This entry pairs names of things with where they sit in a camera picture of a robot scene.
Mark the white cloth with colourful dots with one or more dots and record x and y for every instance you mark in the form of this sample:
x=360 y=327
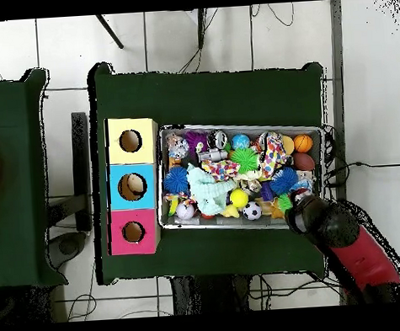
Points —
x=220 y=169

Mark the clear plastic packet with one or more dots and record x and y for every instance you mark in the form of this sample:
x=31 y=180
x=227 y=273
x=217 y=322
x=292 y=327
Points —
x=178 y=146

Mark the crushed clear plastic bottle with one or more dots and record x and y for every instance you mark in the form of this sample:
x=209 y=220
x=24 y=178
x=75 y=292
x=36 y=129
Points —
x=303 y=185

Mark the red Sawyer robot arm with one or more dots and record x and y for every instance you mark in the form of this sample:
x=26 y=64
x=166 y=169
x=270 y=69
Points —
x=364 y=260

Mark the wooden box with three holes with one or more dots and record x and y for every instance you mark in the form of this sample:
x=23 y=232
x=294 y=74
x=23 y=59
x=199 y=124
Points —
x=119 y=248

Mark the silver plastic toy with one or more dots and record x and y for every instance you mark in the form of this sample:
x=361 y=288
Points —
x=214 y=154

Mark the mint green cloth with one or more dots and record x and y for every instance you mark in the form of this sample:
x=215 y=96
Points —
x=204 y=188

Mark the purple spiky toy with eyes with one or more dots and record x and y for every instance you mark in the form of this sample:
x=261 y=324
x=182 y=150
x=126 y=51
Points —
x=195 y=140

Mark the blue spiky rubber ball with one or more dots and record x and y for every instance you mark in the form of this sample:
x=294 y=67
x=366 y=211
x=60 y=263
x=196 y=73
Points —
x=176 y=179

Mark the green spiky rubber ball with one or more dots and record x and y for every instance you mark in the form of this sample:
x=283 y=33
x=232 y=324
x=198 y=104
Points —
x=245 y=159

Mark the white baseball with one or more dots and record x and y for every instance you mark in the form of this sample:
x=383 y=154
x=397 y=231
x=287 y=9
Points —
x=185 y=211

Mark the dark green table cloth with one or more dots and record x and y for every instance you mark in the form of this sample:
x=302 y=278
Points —
x=18 y=234
x=209 y=97

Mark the green spiky toy with eyes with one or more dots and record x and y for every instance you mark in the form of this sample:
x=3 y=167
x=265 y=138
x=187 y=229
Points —
x=285 y=202

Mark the brown mini football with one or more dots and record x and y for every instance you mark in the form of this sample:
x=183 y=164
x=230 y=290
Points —
x=303 y=162

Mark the orange mini basketball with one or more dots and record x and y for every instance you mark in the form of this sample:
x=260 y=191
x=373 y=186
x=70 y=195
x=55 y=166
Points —
x=303 y=143

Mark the black upright panel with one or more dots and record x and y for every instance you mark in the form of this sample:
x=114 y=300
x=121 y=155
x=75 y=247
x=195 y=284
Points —
x=81 y=162

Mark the black tripod leg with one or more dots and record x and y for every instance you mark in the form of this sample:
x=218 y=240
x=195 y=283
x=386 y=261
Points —
x=110 y=32
x=201 y=27

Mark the grey round stand base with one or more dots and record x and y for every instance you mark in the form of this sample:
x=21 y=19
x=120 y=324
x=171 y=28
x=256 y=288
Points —
x=68 y=246

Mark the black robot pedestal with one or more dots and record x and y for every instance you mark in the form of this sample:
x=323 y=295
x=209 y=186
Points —
x=201 y=293

